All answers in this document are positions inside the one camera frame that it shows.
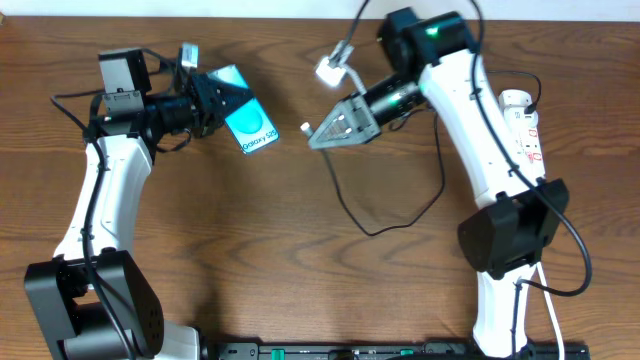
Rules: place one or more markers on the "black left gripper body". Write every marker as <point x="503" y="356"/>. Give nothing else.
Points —
<point x="201" y="106"/>

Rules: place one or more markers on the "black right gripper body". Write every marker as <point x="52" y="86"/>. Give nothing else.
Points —
<point x="393" y="98"/>

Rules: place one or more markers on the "blue screen smartphone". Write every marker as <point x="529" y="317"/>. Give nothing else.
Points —
<point x="250" y="125"/>

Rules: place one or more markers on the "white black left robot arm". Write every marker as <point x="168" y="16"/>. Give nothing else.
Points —
<point x="90" y="299"/>

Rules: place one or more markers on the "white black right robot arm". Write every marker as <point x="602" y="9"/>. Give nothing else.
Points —
<point x="438" y="62"/>

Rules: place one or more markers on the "white charger adapter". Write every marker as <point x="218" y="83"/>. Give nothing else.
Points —
<point x="518" y="110"/>

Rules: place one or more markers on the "white power strip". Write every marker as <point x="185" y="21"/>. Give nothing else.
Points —
<point x="529" y="142"/>

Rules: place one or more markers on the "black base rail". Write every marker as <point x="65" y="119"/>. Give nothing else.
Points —
<point x="439" y="349"/>

